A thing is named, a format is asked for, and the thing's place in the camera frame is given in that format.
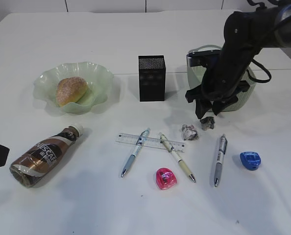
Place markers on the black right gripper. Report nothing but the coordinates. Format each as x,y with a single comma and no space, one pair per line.
219,87

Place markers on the brown paper ball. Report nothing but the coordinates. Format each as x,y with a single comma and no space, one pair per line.
207,123

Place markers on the white paper ball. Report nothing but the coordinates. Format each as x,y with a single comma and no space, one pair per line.
189,132

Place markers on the sugared bread roll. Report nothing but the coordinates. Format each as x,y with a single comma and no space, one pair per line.
70,90

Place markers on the brown Nescafe coffee bottle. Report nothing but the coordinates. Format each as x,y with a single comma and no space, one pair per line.
44,156

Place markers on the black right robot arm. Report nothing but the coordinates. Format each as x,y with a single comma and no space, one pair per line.
231,70

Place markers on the green plastic basket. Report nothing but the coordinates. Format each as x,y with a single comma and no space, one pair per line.
195,75

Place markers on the grey pen right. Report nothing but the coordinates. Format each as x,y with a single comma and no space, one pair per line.
219,162

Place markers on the beige pen middle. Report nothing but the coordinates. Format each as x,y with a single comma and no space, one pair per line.
170,148

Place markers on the blue pencil sharpener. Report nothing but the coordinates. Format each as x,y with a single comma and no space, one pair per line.
250,160

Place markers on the black mesh pen holder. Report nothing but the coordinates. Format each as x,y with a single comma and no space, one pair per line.
152,77

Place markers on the blue grey pen left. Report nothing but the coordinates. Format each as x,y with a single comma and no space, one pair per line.
139,143

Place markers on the pink pencil sharpener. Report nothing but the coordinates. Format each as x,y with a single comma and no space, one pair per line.
165,178

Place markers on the green wavy glass plate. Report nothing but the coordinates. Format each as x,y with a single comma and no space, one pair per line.
98,78

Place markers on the transparent plastic ruler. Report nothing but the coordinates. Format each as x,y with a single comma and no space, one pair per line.
149,142

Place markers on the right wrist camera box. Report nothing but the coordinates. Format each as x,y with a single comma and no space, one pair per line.
202,58

